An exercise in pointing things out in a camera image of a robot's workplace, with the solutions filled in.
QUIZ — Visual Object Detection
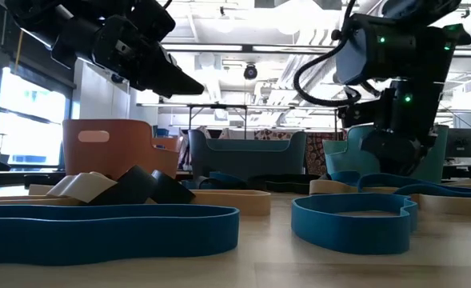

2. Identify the dark computer monitor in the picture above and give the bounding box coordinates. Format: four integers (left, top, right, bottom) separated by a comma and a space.
444, 127, 471, 159

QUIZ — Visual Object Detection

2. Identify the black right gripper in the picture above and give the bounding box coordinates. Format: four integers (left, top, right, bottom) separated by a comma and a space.
360, 81, 445, 178

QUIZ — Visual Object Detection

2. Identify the long black rubber band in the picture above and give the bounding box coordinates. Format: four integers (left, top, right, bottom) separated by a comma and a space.
89, 164, 159, 206

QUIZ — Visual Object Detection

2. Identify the large wide blue rubber band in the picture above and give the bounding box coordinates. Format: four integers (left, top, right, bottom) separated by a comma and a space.
180, 171, 249, 191

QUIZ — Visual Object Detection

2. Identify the short wide black rubber band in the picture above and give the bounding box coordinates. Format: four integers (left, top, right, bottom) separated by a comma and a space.
245, 173, 321, 195

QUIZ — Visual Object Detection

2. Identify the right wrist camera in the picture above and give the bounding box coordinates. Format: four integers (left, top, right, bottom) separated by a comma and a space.
337, 98, 382, 130

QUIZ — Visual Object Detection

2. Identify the teal green plastic basket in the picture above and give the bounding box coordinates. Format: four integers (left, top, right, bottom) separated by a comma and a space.
321, 123, 450, 184

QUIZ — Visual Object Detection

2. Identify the orange plastic basket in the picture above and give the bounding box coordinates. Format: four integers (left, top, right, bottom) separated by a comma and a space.
62, 118, 181, 180

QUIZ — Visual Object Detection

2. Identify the tan rubber band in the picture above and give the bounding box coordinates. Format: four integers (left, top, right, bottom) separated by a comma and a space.
154, 189, 273, 218
0, 182, 84, 207
308, 178, 471, 218
46, 171, 118, 204

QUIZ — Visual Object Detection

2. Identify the black dome ceiling camera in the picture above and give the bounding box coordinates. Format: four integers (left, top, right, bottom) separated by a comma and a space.
242, 62, 259, 82

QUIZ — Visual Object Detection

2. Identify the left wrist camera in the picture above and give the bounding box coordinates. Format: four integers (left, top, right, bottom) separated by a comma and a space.
127, 0, 177, 42

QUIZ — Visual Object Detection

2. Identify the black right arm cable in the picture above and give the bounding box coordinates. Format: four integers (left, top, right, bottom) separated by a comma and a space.
293, 0, 362, 108

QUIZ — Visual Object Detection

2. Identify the slate grey plastic basket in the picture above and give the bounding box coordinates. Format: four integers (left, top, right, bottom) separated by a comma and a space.
187, 128, 308, 182

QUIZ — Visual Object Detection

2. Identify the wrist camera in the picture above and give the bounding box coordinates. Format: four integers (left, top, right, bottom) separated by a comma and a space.
127, 0, 177, 42
337, 98, 382, 130

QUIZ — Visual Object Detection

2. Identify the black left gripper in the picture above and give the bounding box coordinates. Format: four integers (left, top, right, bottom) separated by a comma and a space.
94, 14, 206, 99

